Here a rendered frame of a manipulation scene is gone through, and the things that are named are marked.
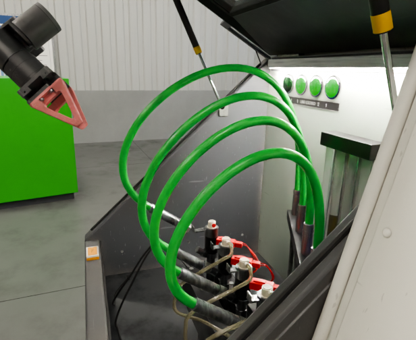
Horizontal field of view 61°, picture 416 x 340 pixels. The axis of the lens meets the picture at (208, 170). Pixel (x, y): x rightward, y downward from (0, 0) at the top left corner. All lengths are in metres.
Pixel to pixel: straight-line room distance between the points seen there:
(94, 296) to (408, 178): 0.64
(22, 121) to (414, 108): 3.72
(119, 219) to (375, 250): 0.77
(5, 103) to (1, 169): 0.65
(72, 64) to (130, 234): 6.23
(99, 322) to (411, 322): 0.55
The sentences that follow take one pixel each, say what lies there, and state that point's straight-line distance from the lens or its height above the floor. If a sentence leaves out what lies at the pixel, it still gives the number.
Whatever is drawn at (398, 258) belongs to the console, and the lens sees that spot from 0.37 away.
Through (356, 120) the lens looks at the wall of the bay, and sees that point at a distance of 0.77.
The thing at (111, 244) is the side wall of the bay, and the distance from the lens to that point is 1.06.
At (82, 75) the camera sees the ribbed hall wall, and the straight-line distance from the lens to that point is 7.12.
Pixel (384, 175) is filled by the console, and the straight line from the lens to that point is 0.40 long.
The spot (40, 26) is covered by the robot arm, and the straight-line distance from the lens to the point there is 0.71.
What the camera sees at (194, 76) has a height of 1.40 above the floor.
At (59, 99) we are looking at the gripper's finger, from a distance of 0.72.
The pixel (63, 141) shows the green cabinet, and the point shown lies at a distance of 3.98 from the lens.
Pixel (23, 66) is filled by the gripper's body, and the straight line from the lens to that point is 0.69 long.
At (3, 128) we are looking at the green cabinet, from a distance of 3.92.
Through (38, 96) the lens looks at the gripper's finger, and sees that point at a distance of 0.65.
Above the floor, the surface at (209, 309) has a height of 1.10.
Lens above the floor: 1.41
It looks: 16 degrees down
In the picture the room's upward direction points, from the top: 1 degrees clockwise
